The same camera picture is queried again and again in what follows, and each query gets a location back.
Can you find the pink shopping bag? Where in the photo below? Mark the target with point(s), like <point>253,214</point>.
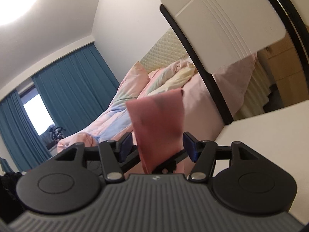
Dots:
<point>158,122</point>

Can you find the bed with pink sheet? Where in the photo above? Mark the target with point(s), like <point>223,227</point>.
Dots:
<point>244,85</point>

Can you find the cream quilted headboard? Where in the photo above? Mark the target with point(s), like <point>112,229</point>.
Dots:
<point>166,50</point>

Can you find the pastel pink duvet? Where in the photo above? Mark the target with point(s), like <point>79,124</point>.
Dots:
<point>138,83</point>

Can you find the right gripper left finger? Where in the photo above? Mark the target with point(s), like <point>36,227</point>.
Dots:
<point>73,178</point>

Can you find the wooden drawer cabinet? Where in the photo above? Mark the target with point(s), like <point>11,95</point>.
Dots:
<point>281,62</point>

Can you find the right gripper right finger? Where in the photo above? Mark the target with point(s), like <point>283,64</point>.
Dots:
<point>239,177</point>

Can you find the white black folding chair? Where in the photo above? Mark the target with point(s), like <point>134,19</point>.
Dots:
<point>217,33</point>

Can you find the blue curtain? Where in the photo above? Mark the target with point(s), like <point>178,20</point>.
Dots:
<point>75,89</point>

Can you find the black exercise bike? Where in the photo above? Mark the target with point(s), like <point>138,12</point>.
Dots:
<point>56,135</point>

